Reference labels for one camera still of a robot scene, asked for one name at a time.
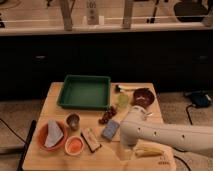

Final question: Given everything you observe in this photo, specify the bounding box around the blue sponge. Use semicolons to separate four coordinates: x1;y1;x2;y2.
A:
101;120;119;141

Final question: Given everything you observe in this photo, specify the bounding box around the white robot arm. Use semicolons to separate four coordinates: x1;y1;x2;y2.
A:
120;106;213;158

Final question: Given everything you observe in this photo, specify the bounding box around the green plastic tray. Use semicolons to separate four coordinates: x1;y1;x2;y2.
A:
57;75;111;110

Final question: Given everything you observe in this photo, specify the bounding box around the wooden block eraser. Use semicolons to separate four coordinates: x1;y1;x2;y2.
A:
81;128;101;153

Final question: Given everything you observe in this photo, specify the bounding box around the red grape bunch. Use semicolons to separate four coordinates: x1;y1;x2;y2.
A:
98;106;117;124

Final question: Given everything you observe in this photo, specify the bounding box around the small white orange bowl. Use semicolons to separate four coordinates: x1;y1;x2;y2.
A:
65;136;84;156

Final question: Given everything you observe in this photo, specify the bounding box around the light green cup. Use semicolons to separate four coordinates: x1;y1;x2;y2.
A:
116;93;129;108

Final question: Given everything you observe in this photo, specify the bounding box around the dark red bowl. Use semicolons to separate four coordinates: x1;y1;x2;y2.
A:
133;88;155;108

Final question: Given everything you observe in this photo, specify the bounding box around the small metal cup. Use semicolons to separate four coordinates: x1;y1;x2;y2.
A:
66;114;80;131

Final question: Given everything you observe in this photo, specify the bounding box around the grey folded cloth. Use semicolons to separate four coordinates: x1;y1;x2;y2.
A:
44;120;63;148

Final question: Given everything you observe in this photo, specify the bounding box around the blue black floor device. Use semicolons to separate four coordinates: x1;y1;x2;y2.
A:
186;91;211;108

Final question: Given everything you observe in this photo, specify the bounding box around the black bar left of table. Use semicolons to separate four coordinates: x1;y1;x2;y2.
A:
17;120;37;171

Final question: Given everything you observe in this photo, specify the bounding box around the white handled brush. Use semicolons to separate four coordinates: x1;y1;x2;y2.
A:
115;84;141;92

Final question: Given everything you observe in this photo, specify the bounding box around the black floor cable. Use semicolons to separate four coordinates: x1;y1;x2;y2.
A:
185;104;195;126

